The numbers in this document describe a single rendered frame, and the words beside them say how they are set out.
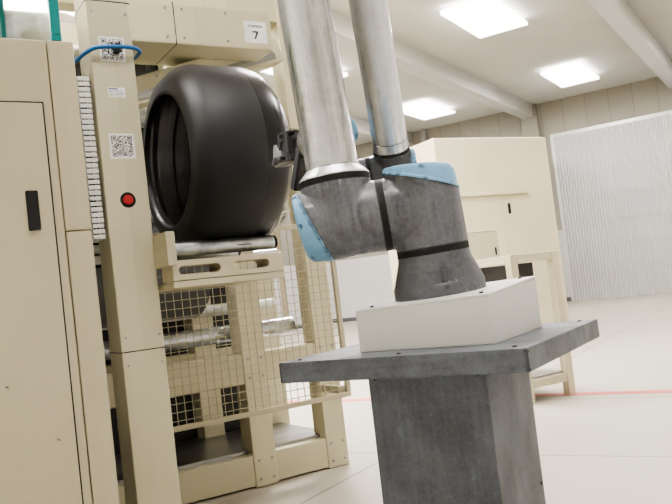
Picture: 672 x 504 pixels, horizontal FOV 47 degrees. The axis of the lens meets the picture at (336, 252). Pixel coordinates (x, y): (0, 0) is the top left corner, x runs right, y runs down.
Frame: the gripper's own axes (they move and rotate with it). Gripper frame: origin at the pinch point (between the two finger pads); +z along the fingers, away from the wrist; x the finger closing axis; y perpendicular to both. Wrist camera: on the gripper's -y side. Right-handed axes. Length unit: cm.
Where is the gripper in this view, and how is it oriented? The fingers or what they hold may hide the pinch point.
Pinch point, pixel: (277, 166)
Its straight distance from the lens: 220.5
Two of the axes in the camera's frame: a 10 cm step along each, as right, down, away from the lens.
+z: -5.2, 1.0, 8.5
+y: -1.2, -9.9, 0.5
